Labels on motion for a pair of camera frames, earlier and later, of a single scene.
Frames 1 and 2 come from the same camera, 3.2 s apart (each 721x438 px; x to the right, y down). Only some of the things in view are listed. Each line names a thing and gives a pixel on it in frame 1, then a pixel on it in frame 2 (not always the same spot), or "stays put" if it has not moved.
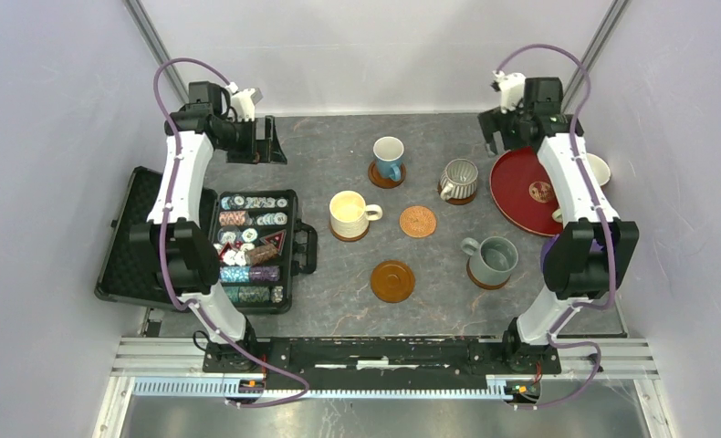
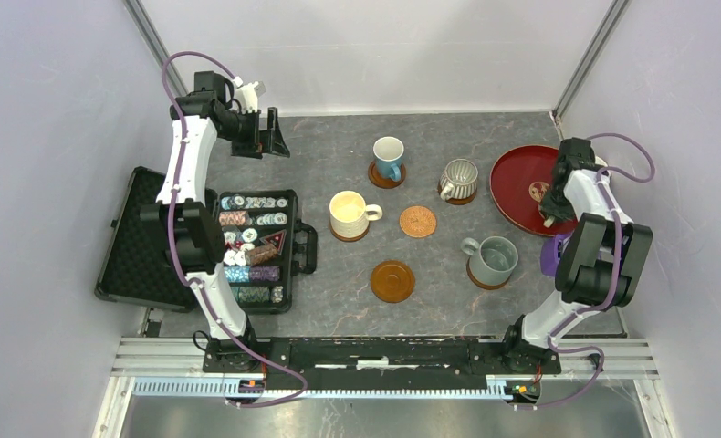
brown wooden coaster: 480,284 stays put
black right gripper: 493,120 → 560,213
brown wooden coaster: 392,281 stays put
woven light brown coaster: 418,222 stays put
